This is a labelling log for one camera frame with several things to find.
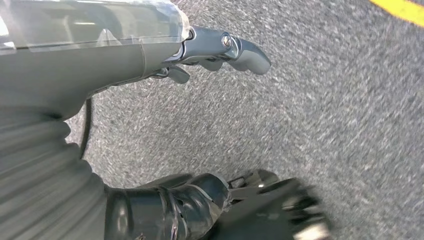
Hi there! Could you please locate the yellow floor tape outline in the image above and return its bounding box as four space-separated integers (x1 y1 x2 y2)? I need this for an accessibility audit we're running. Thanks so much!
368 0 424 28

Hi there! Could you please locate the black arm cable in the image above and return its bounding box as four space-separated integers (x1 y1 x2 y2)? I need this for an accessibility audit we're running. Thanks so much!
78 97 94 159

